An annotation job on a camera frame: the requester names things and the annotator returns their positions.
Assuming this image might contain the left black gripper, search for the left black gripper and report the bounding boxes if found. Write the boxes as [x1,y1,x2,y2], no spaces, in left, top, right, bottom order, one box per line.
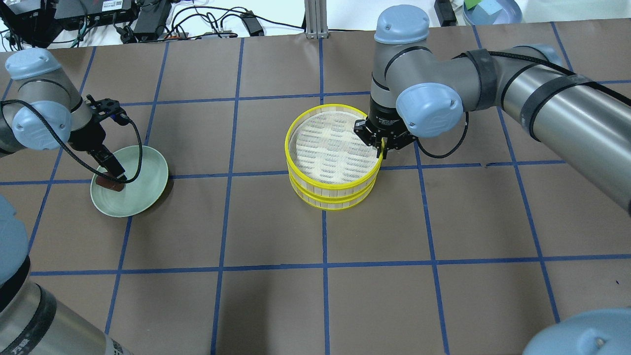
[69,95,129,182]

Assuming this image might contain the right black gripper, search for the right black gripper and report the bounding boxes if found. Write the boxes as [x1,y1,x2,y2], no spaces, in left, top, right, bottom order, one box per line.
[353,112,418,160]

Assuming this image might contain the dark red bun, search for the dark red bun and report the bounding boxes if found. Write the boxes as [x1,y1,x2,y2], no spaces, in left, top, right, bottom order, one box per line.
[95,176,125,192]

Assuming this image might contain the yellow steamer layer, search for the yellow steamer layer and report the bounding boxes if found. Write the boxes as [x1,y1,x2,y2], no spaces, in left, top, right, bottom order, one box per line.
[289,175,376,211]
[283,104,383,190]

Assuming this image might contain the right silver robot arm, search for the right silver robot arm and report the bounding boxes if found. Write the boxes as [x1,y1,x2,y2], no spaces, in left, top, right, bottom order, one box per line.
[354,4,631,212]

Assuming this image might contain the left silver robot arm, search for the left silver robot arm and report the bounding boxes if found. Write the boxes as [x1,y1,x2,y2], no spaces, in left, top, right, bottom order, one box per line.
[1,48,137,355]

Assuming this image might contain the light green plate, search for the light green plate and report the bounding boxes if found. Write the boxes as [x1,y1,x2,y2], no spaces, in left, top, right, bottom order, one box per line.
[90,145,169,218]

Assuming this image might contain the green foam cube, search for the green foam cube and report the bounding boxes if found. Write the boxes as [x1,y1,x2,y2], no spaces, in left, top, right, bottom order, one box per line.
[463,0,483,10]

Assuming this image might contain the blue foam cube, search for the blue foam cube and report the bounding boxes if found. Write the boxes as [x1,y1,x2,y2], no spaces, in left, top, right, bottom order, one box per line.
[475,0,503,17]

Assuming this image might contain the black power adapter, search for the black power adapter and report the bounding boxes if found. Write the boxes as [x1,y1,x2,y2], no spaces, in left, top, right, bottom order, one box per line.
[239,11,265,37]

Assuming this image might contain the blue plate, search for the blue plate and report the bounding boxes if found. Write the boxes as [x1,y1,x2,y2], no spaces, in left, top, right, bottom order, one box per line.
[462,0,523,26]

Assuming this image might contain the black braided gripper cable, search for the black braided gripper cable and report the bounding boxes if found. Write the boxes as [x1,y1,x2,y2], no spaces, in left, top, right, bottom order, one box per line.
[0,100,143,185]

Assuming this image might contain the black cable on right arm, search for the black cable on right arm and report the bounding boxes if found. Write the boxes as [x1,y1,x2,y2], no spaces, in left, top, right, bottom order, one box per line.
[417,111,470,159]

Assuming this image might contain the aluminium frame post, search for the aluminium frame post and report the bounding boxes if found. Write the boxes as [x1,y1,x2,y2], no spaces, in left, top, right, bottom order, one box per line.
[304,0,329,39]

